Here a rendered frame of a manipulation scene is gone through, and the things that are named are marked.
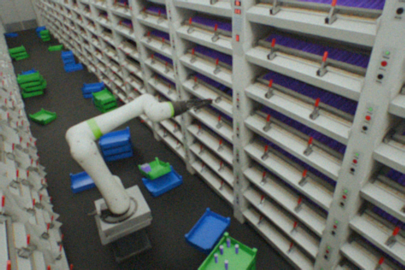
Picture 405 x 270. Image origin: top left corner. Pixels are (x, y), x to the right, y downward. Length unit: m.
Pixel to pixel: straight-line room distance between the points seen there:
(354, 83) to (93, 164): 1.21
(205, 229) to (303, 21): 1.58
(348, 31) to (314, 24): 0.13
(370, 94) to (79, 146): 1.24
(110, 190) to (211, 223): 0.92
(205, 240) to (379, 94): 1.52
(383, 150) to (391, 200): 0.21
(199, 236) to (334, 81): 1.47
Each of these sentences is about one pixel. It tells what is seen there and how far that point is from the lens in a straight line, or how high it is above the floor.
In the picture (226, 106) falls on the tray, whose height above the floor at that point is 0.92.
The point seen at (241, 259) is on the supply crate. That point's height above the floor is 0.32.
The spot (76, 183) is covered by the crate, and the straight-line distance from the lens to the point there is 2.90.
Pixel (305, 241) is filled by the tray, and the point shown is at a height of 0.33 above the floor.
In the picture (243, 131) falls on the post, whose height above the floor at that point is 0.84.
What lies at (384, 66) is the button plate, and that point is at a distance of 1.06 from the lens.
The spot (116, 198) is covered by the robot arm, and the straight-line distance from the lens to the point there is 1.65.
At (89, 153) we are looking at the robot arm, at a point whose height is 0.96.
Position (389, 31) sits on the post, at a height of 1.51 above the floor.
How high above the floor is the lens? 1.76
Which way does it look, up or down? 33 degrees down
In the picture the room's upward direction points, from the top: 5 degrees counter-clockwise
